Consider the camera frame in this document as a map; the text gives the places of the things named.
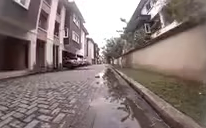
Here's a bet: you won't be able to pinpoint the wet concrete gutter strip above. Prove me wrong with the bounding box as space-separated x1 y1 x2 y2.
70 65 172 128

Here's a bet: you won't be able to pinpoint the long beige boundary wall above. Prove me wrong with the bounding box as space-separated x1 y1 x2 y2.
112 19 206 84

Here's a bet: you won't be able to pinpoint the grass verge strip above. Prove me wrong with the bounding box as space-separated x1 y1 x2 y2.
114 66 206 128

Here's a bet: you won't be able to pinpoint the white house behind wall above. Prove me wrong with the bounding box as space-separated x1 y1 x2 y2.
125 0 182 41

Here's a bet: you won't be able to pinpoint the parked car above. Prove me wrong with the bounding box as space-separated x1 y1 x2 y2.
62 56 81 70

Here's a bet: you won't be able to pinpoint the grey concrete kerb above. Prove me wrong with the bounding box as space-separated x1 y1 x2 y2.
108 64 205 128

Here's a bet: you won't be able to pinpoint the dark brown apartment building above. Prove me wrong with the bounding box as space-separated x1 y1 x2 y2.
62 1 89 66

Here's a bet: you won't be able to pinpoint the white distant building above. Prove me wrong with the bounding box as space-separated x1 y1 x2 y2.
84 37 101 66

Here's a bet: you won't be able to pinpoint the large pink apartment building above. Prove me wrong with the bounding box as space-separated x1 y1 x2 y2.
0 0 68 73

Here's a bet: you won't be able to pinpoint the trees over wall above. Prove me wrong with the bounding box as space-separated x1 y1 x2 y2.
101 0 206 64

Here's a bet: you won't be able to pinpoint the grey cobblestone paved road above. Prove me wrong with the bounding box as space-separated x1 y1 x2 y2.
0 64 107 128

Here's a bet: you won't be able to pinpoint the raised concrete pavement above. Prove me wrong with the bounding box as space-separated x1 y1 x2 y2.
0 67 64 83

